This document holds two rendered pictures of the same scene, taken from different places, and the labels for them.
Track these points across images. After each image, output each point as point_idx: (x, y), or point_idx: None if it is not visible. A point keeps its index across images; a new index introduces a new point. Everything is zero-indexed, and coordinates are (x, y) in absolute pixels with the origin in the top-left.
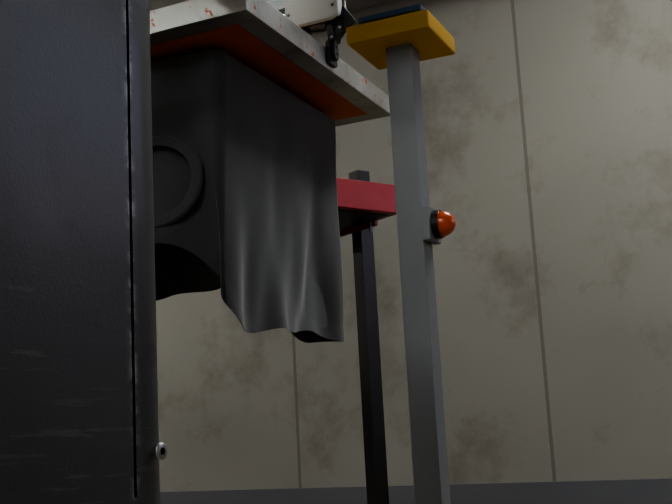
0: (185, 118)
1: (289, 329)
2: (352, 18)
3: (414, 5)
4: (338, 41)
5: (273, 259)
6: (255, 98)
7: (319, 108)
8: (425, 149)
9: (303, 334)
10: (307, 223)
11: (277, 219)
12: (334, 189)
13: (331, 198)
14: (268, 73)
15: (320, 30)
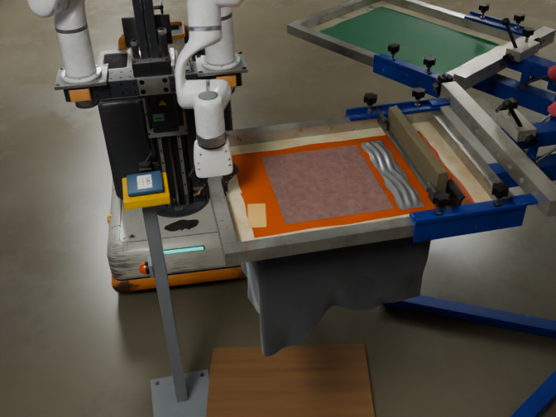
0: None
1: (253, 304)
2: (189, 174)
3: (129, 174)
4: (202, 184)
5: (246, 267)
6: None
7: (256, 229)
8: (147, 240)
9: (287, 342)
10: (252, 275)
11: None
12: (257, 280)
13: (256, 282)
14: (240, 184)
15: (216, 175)
